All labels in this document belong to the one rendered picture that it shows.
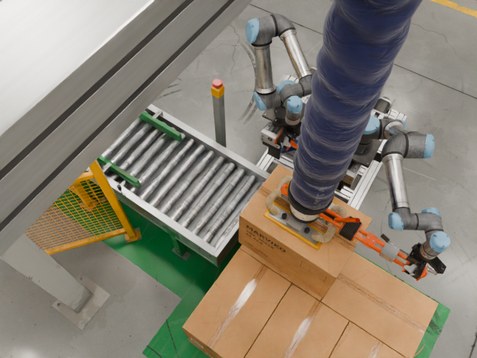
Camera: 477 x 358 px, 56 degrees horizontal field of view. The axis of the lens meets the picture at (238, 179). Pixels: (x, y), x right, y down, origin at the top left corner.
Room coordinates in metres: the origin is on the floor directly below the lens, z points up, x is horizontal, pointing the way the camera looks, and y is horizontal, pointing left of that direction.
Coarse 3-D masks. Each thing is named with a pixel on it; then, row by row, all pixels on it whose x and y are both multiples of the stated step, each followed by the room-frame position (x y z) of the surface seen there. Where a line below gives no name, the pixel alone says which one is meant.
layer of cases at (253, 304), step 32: (256, 256) 0.94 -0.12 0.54; (352, 256) 0.94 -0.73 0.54; (224, 288) 0.73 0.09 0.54; (256, 288) 0.73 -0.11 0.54; (288, 288) 0.75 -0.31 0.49; (352, 288) 0.73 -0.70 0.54; (384, 288) 0.73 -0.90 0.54; (192, 320) 0.54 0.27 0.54; (224, 320) 0.54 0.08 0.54; (256, 320) 0.54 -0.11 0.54; (288, 320) 0.54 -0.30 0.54; (320, 320) 0.54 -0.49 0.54; (352, 320) 0.54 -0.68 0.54; (384, 320) 0.54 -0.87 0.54; (416, 320) 0.54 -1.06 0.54; (224, 352) 0.36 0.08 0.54; (256, 352) 0.36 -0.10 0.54; (288, 352) 0.36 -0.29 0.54; (320, 352) 0.36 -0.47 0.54; (352, 352) 0.36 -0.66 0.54; (384, 352) 0.36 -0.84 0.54
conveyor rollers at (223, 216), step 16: (128, 128) 1.93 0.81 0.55; (144, 128) 1.93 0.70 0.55; (112, 144) 1.79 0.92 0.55; (128, 144) 1.79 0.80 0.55; (144, 144) 1.79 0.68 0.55; (160, 144) 1.79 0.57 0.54; (176, 144) 1.79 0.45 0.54; (192, 144) 1.80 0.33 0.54; (112, 160) 1.65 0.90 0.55; (128, 160) 1.65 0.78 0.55; (144, 160) 1.65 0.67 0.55; (160, 160) 1.66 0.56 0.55; (176, 160) 1.66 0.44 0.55; (192, 160) 1.66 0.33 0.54; (208, 160) 1.66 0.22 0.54; (224, 160) 1.66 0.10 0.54; (112, 176) 1.52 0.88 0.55; (144, 176) 1.52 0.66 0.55; (160, 176) 1.52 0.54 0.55; (176, 176) 1.52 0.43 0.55; (192, 176) 1.52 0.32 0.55; (208, 176) 1.52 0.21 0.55; (224, 176) 1.52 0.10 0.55; (240, 176) 1.52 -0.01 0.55; (144, 192) 1.39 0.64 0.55; (160, 192) 1.39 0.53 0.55; (176, 192) 1.39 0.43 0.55; (192, 192) 1.39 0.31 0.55; (208, 192) 1.39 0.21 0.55; (224, 192) 1.39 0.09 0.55; (240, 192) 1.39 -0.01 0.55; (160, 208) 1.28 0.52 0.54; (208, 240) 1.05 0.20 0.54
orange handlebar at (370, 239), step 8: (296, 144) 1.35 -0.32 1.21; (328, 208) 0.97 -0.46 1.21; (320, 216) 0.93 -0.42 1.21; (336, 216) 0.92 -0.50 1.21; (336, 224) 0.88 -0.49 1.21; (360, 232) 0.84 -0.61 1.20; (368, 232) 0.83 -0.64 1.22; (360, 240) 0.80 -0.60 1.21; (368, 240) 0.79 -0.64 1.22; (376, 240) 0.79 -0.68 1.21; (376, 248) 0.75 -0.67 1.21; (400, 256) 0.71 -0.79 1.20; (400, 264) 0.67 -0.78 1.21; (424, 272) 0.63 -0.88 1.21
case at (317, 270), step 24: (264, 192) 1.13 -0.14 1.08; (240, 216) 0.98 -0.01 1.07; (360, 216) 0.99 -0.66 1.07; (240, 240) 0.98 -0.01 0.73; (264, 240) 0.89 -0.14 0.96; (288, 240) 0.85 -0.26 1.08; (336, 240) 0.85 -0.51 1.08; (288, 264) 0.79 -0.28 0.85; (312, 264) 0.72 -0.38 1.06; (336, 264) 0.72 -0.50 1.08; (312, 288) 0.69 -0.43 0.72
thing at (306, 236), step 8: (280, 208) 1.02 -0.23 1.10; (264, 216) 0.98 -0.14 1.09; (272, 216) 0.97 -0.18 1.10; (280, 216) 0.97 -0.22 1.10; (288, 216) 0.97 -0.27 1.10; (280, 224) 0.93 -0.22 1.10; (304, 224) 0.92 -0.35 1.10; (296, 232) 0.88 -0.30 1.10; (304, 232) 0.88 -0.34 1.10; (312, 232) 0.88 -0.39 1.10; (320, 232) 0.88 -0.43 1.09; (304, 240) 0.84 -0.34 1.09; (312, 240) 0.84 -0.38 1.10
